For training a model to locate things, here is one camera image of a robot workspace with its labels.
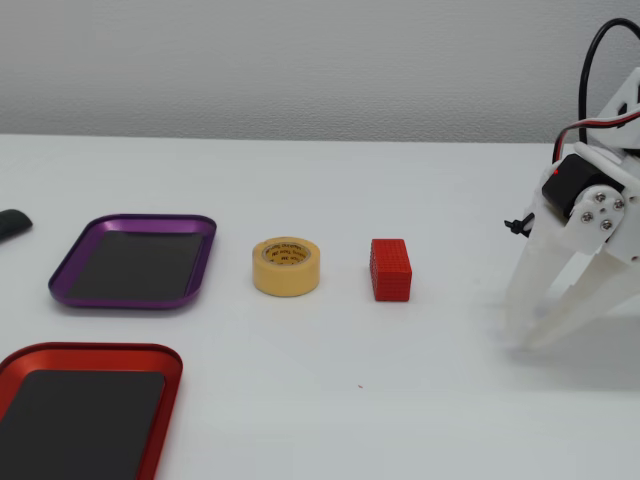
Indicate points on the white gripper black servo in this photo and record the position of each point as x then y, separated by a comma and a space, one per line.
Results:
601, 210

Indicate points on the red studded block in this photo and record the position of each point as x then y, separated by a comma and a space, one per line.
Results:
392, 272

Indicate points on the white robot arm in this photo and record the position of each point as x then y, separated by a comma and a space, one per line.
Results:
625, 97

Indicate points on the red metal dish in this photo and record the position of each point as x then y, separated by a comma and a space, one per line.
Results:
172, 370

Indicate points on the purple metal dish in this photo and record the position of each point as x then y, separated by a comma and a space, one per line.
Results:
135, 265

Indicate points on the black zip tie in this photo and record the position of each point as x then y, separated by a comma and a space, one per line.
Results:
520, 225

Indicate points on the yellow masking tape roll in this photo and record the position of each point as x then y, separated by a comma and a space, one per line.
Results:
285, 277

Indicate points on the black rounded object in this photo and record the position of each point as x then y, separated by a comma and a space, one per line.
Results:
12, 222

